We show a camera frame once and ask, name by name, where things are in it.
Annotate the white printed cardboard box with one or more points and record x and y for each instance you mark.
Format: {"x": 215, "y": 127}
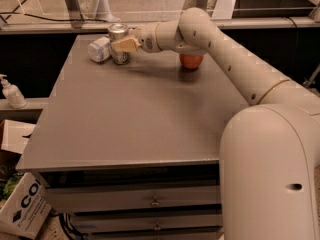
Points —
{"x": 25, "y": 211}

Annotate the cabinet drawer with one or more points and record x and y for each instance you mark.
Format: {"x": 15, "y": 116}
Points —
{"x": 105, "y": 224}
{"x": 134, "y": 196}

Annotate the red apple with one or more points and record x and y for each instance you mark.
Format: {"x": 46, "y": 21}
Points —
{"x": 190, "y": 62}

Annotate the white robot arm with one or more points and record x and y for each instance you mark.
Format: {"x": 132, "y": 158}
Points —
{"x": 269, "y": 151}

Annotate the left metal frame post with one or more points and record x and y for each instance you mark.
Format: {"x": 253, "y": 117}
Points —
{"x": 74, "y": 12}

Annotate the top cabinet drawer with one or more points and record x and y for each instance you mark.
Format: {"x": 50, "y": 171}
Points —
{"x": 134, "y": 196}

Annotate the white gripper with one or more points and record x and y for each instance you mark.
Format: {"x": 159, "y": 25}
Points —
{"x": 147, "y": 39}

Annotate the open brown cardboard box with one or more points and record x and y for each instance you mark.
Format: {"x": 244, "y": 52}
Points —
{"x": 14, "y": 136}

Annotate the green silver 7up can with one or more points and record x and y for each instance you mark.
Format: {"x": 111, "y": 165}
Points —
{"x": 116, "y": 32}

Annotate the white blue plastic bottle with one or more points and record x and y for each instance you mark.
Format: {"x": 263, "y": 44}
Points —
{"x": 99, "y": 50}

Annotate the white pump dispenser bottle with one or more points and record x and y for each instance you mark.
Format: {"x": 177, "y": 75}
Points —
{"x": 12, "y": 93}

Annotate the grey drawer cabinet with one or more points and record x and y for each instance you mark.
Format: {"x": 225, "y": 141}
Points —
{"x": 148, "y": 121}

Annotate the middle cabinet drawer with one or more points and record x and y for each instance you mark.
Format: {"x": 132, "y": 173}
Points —
{"x": 105, "y": 224}

